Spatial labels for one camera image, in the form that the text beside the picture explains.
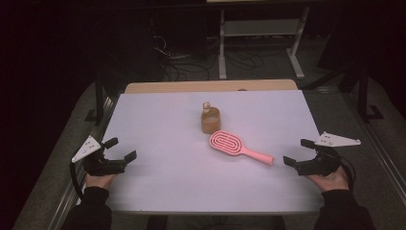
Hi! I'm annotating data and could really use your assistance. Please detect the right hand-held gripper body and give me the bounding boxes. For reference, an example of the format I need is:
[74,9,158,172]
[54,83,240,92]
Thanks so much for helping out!
[295,130,362,177]

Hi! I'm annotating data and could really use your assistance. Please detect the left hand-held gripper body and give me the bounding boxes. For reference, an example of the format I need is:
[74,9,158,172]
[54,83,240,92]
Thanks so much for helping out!
[71,135,127,177]

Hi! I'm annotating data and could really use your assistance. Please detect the pink hairbrush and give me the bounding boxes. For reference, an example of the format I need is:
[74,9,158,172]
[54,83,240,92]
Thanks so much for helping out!
[209,129,276,167]

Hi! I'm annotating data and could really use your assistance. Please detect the brown cup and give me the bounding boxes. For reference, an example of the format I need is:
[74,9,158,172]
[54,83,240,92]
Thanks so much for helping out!
[200,101,222,135]

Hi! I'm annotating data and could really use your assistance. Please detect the person's left hand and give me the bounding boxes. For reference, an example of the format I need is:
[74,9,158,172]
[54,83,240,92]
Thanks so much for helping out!
[83,172,117,191]

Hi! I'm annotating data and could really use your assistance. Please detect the person's right hand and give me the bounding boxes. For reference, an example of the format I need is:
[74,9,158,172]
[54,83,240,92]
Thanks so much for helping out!
[306,165,350,194]

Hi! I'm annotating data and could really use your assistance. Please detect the black metal stand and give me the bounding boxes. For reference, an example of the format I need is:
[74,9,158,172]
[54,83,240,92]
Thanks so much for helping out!
[356,61,386,124]
[83,76,107,127]

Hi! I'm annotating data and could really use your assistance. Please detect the wooden table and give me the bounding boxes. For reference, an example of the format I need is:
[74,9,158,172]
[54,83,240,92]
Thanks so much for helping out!
[124,79,299,95]

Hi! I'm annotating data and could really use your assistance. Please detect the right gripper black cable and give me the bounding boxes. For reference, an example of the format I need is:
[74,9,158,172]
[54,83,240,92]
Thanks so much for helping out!
[339,162,356,193]

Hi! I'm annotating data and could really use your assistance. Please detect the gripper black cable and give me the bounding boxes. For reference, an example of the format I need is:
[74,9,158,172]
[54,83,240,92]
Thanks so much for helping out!
[69,161,85,201]
[339,162,356,193]

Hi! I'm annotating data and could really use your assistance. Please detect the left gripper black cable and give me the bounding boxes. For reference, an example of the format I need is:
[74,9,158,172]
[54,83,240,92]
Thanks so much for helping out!
[69,161,85,201]

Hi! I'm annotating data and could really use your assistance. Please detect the aluminium rail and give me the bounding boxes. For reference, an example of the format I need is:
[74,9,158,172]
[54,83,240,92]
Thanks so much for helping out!
[47,95,117,230]
[344,91,406,206]

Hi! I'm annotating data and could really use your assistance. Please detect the black floor cables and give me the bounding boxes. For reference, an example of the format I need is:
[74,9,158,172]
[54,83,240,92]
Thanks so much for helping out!
[151,34,290,82]

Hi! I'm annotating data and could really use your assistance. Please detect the white metal desk frame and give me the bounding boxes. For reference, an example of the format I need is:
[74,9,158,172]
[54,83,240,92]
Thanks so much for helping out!
[217,5,311,81]

